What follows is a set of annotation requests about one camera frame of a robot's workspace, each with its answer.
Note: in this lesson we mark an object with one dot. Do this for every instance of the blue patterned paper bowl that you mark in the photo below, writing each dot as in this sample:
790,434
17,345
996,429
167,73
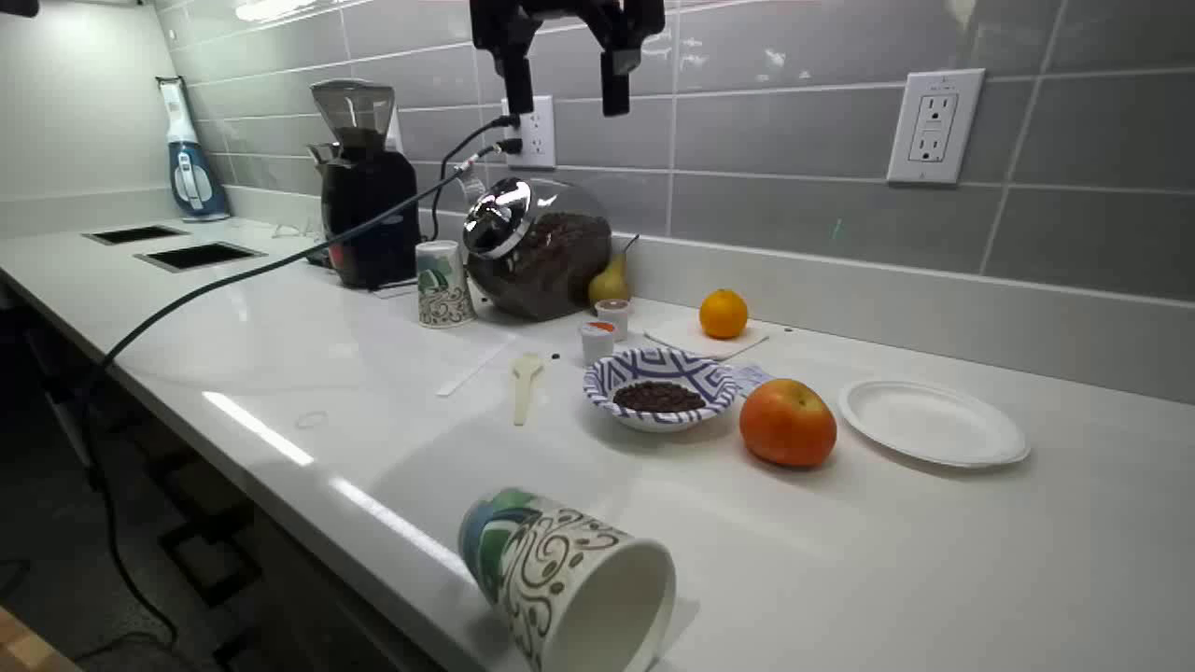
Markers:
659,364

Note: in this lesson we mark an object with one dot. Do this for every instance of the white paper plate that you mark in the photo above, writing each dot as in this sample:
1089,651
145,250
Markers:
931,422

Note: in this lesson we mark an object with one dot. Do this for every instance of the white wall outlet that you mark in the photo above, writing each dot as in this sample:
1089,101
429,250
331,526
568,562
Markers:
937,126

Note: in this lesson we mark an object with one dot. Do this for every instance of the red yellow apple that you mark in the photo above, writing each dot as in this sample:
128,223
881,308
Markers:
790,422

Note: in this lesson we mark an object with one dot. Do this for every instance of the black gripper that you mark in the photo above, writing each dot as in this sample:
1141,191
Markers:
616,26

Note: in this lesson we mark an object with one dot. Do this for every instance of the cream plastic spoon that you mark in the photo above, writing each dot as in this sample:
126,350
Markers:
526,376

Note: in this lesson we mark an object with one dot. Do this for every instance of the black coffee grinder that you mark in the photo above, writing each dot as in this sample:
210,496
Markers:
363,177

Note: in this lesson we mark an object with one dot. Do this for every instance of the small patterned cup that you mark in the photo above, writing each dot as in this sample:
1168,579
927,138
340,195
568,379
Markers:
444,286

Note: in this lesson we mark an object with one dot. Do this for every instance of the yellow pear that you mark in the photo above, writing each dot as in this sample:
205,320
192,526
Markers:
609,286

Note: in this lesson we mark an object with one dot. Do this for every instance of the patterned paper cup lying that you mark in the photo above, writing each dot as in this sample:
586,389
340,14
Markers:
577,597

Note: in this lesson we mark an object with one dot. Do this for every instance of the white blue sugar packet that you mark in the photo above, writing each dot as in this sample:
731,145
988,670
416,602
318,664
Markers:
744,379

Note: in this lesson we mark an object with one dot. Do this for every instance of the white outlet behind jar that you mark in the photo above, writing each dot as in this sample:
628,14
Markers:
541,138

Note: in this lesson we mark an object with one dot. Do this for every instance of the small orange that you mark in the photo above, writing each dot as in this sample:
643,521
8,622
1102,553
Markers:
721,317

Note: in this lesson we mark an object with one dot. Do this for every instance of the coffee beans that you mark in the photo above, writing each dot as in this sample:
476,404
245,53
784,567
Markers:
659,396

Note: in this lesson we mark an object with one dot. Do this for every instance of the blue white bottle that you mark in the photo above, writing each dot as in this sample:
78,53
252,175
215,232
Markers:
192,180

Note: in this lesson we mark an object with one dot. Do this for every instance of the white paper strip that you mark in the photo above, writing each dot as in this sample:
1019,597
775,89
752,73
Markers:
467,373

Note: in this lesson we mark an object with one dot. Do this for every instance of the small white creamer cup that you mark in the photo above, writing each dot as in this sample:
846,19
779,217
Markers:
598,338

